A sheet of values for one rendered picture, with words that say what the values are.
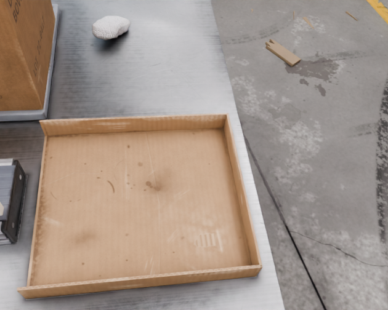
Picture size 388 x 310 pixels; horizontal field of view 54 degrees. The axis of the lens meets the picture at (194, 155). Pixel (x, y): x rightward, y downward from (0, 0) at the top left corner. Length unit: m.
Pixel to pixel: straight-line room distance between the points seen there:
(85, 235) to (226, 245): 0.20
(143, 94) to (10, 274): 0.36
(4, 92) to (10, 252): 0.24
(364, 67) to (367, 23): 0.41
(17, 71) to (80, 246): 0.27
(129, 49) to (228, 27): 1.52
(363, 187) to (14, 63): 1.47
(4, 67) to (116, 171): 0.22
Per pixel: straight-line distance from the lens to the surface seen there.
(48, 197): 0.60
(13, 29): 0.58
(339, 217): 1.65
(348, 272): 1.57
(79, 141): 0.65
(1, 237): 0.57
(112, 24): 0.80
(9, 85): 0.65
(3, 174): 0.58
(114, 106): 0.69
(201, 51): 0.80
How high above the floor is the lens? 1.35
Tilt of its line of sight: 55 degrees down
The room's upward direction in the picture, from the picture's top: 8 degrees clockwise
